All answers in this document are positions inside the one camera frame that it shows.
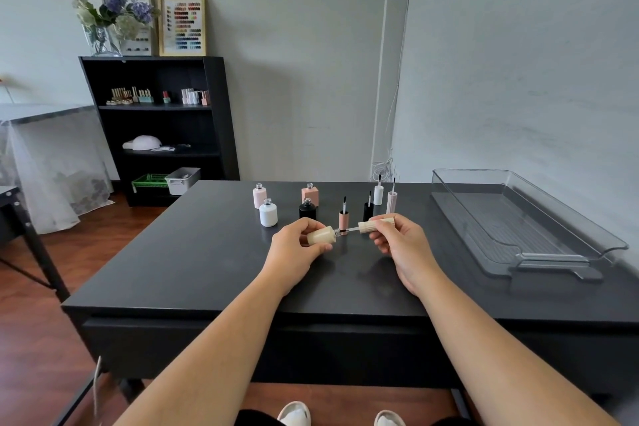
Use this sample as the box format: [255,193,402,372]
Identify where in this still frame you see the person's right hand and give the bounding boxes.
[368,213,443,298]

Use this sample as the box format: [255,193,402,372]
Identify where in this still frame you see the white hanging cord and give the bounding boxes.
[92,355,104,422]

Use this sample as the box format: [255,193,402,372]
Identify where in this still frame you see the person's left hand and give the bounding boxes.
[264,217,333,298]

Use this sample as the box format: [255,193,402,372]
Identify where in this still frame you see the black bookshelf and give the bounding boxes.
[78,56,241,208]

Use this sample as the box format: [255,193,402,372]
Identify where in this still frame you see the glass vase with flowers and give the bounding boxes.
[69,0,156,58]

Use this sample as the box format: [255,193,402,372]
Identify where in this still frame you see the person's left forearm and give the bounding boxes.
[114,272,300,426]

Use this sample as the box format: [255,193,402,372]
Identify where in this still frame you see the gold framed colour chart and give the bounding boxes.
[158,0,208,58]

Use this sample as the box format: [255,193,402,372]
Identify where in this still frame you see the cream brush cap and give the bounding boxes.
[342,217,396,237]

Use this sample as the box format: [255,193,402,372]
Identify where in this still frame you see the white slipper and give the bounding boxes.
[374,409,407,426]
[277,401,312,426]

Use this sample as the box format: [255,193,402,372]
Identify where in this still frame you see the white nail polish bottle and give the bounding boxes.
[259,198,279,228]

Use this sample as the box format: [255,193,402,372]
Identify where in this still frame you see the clear plastic tray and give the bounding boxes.
[431,168,629,285]

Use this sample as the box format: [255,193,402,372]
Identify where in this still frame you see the white nail lamp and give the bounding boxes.
[123,134,163,152]

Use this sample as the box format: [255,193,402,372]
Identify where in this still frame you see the cream nail polish bottle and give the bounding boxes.
[306,225,342,247]

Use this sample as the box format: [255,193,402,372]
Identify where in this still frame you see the green plastic basket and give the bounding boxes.
[131,173,171,197]

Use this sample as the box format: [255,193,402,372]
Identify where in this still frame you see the person's right forearm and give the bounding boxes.
[415,267,621,426]

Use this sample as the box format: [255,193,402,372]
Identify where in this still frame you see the person's dark trousers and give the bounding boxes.
[234,408,281,426]

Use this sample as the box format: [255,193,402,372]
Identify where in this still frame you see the grey picture frame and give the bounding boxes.
[98,0,160,57]

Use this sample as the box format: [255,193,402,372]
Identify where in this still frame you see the row of small polish bottles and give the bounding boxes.
[105,86,211,106]

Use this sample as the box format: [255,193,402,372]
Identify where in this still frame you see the table with lace cloth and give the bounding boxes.
[0,102,116,235]

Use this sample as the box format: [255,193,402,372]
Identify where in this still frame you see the grey metal container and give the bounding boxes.
[164,167,202,197]

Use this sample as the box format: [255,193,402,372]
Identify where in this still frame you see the white wall cables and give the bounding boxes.
[370,0,415,183]

